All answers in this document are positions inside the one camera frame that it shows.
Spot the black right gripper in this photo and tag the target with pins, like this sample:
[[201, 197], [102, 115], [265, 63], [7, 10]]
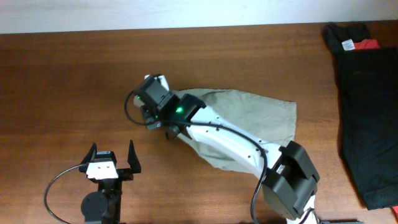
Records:
[[152, 119]]

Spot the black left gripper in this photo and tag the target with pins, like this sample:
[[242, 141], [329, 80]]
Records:
[[127, 174]]

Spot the khaki shorts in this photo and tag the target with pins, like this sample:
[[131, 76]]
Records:
[[268, 118]]

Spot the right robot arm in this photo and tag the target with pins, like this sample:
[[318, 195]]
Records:
[[286, 175]]

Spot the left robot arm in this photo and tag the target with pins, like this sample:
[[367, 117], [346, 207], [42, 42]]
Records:
[[104, 205]]

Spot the white clothing label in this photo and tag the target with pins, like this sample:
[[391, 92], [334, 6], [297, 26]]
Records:
[[348, 45]]

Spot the black garment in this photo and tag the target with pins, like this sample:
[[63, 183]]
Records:
[[367, 84]]

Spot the red garment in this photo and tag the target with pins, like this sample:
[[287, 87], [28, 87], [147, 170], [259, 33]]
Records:
[[367, 44]]

